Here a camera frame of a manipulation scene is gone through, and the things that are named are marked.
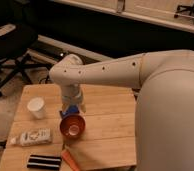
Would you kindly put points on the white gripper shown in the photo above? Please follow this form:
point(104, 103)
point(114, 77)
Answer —
point(72, 95)

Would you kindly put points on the white plastic bottle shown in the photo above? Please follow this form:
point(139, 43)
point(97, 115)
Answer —
point(33, 137)

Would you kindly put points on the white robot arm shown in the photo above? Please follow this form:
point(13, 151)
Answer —
point(164, 114)

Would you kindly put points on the blue block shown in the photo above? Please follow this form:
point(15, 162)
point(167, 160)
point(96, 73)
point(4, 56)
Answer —
point(71, 110)

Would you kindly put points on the orange bowl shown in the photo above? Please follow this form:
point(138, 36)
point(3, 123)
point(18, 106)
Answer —
point(72, 127)

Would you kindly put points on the white paper cup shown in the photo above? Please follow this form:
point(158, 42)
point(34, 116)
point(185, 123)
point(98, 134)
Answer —
point(36, 106)

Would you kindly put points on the black white striped object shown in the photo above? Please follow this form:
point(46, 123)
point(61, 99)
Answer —
point(44, 162)

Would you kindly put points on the black office chair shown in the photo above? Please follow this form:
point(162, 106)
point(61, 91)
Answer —
point(15, 40)

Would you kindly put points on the black chair base background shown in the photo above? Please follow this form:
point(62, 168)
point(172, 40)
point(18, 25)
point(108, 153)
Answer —
point(184, 8)

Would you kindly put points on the metal floor rail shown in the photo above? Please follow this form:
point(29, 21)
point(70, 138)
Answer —
point(52, 51)

